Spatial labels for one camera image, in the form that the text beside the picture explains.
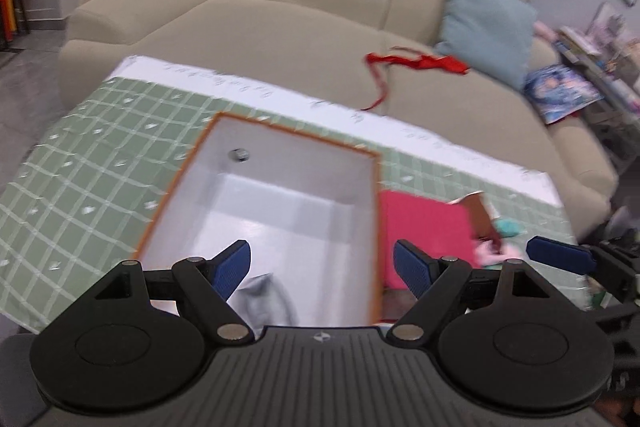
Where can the grey cloth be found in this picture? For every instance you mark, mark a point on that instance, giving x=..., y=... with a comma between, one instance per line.
x=265, y=302

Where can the light blue pillow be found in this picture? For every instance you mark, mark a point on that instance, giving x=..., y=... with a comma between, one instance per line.
x=487, y=27

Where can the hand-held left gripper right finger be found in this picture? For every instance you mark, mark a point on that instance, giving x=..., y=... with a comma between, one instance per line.
x=412, y=267

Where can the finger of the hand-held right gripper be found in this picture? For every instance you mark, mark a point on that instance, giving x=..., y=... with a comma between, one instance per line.
x=557, y=253

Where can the cluttered side shelf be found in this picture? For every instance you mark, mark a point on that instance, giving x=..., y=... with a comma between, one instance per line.
x=610, y=72

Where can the beige fabric sofa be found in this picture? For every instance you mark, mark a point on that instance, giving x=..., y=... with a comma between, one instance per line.
x=280, y=22

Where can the red ribbon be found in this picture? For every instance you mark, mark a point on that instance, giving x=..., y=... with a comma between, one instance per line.
x=425, y=63

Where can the teal cloth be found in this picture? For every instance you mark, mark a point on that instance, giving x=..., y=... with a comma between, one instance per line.
x=507, y=228

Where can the pink cloth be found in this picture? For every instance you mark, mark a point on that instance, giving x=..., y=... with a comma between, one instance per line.
x=510, y=253

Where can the orange-rimmed white box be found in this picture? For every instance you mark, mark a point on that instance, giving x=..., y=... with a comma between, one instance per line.
x=280, y=197

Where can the blue magazine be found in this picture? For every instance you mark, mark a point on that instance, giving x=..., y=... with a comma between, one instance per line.
x=560, y=92

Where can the green checked tablecloth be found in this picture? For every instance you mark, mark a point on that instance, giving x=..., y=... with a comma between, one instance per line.
x=100, y=157

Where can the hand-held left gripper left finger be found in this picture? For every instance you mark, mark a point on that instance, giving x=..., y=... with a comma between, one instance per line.
x=232, y=269

